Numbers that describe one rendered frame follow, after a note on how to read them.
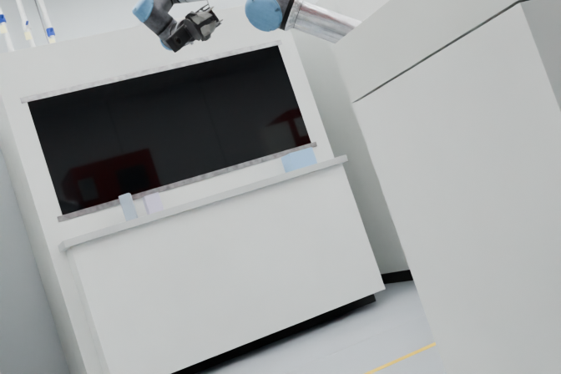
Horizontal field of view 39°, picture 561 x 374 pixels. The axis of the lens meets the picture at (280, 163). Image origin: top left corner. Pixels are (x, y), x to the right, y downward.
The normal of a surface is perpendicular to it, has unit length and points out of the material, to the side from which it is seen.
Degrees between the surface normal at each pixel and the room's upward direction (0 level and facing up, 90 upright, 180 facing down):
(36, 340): 90
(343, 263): 90
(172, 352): 90
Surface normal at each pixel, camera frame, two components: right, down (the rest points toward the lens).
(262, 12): -0.38, 0.64
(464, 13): -0.88, 0.26
